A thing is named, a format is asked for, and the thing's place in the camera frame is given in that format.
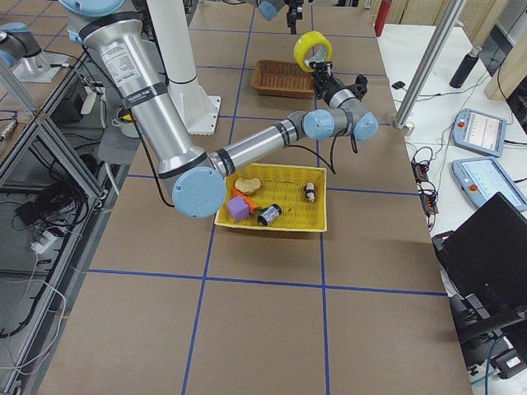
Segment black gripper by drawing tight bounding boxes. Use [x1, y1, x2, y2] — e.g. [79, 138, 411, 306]
[308, 61, 346, 105]
[286, 0, 304, 35]

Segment yellow tape roll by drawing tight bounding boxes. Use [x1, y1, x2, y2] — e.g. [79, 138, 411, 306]
[293, 30, 333, 73]

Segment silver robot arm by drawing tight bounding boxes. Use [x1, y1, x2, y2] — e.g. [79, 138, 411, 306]
[62, 1, 379, 218]
[1, 1, 304, 67]

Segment brown wicker basket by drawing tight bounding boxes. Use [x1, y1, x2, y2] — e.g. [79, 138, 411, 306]
[251, 59, 315, 99]

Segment yellow plastic basket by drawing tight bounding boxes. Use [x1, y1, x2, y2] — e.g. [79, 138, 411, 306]
[215, 163, 327, 232]

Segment small black puck device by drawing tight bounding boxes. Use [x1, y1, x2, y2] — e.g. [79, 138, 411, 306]
[392, 81, 405, 90]

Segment toy panda figure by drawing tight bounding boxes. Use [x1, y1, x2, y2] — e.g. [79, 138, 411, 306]
[304, 183, 316, 202]

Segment black water bottle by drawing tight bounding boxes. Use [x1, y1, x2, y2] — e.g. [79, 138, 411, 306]
[449, 46, 482, 89]

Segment toy croissant bread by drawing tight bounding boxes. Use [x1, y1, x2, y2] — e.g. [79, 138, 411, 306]
[234, 178, 261, 196]

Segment black orange adapter box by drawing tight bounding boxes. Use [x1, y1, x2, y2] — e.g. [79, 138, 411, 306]
[412, 163, 429, 183]

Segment small printed can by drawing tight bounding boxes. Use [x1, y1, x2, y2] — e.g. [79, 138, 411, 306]
[257, 203, 282, 226]

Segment orange toy carrot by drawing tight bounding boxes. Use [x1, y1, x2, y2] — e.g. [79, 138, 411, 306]
[231, 188, 259, 212]

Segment purple foam cube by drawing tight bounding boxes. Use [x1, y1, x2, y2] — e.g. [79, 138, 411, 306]
[226, 196, 250, 222]

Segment far teach pendant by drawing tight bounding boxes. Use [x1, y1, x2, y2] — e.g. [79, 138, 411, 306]
[452, 108, 507, 157]

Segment teach pendant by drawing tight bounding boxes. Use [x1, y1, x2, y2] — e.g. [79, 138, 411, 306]
[452, 108, 507, 157]
[451, 157, 526, 211]

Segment near teach pendant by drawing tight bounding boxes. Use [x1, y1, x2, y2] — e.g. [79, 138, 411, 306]
[451, 157, 526, 211]

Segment white enamel pot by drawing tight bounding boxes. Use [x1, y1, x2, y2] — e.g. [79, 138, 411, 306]
[111, 107, 139, 139]

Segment black laptop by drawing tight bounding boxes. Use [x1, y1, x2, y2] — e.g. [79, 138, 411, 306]
[432, 193, 526, 308]

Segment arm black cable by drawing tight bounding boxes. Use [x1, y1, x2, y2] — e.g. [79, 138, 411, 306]
[283, 131, 359, 174]

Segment aluminium frame post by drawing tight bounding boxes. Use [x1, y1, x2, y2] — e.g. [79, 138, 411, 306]
[392, 0, 466, 136]

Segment white pedestal column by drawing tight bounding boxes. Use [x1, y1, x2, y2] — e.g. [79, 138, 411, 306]
[147, 0, 222, 136]

